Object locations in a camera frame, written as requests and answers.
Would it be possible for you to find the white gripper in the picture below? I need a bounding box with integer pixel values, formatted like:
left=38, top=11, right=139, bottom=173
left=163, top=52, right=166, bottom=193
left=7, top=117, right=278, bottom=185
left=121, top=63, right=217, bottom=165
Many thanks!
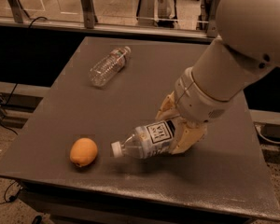
left=155, top=67, right=231, bottom=155

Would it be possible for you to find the labelled plastic bottle white cap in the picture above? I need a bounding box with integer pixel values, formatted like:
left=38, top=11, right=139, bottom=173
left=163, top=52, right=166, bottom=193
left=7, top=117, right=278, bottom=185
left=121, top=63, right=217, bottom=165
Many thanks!
left=111, top=119, right=175, bottom=159

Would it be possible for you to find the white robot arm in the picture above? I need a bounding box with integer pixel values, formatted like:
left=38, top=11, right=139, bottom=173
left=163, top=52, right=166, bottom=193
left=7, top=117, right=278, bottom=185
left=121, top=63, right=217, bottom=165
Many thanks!
left=156, top=0, right=280, bottom=154

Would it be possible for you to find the clear empty plastic bottle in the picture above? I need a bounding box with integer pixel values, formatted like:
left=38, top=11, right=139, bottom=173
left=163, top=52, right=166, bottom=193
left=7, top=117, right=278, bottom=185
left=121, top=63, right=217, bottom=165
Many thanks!
left=89, top=47, right=132, bottom=88

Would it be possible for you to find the metal window railing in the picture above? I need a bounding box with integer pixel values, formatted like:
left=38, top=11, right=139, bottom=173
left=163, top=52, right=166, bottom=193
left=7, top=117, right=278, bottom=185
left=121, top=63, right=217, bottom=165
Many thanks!
left=0, top=0, right=220, bottom=41

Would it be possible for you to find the orange fruit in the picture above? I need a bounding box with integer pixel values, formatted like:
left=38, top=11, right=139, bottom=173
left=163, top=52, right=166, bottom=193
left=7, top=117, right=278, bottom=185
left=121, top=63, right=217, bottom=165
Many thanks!
left=70, top=138, right=98, bottom=167

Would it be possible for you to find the grey table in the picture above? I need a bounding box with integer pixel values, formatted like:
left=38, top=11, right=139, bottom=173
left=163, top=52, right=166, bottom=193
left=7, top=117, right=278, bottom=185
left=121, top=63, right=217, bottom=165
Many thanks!
left=0, top=37, right=280, bottom=224

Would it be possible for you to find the white cable right floor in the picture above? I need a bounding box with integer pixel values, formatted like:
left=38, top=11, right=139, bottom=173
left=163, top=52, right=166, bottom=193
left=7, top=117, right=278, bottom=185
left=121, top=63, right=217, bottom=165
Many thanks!
left=255, top=124, right=280, bottom=146

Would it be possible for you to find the black cable left floor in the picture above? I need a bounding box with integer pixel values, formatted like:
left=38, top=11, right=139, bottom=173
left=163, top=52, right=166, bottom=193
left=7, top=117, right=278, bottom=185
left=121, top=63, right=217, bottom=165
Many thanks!
left=0, top=16, right=49, bottom=136

